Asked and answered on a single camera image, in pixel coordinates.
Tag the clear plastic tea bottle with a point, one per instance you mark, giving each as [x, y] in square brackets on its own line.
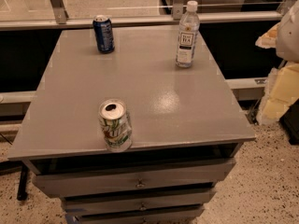
[187, 35]

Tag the bottom grey drawer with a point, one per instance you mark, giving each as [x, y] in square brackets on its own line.
[140, 217]

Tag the blue pepsi can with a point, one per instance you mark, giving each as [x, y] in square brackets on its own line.
[103, 33]

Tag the top grey drawer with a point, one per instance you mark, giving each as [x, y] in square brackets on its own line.
[144, 177]

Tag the grey drawer cabinet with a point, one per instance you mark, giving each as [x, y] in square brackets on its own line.
[177, 114]

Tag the middle grey drawer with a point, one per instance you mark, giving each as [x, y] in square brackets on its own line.
[139, 202]

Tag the metal railing frame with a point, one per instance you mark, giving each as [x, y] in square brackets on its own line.
[54, 14]

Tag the grey drawer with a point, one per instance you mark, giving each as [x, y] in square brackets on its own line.
[144, 177]
[139, 202]
[140, 217]

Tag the white green 7up can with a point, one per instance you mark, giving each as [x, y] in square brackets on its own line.
[115, 125]

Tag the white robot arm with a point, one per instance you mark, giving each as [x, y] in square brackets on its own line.
[287, 46]

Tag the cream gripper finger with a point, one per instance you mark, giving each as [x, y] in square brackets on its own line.
[280, 93]
[269, 39]

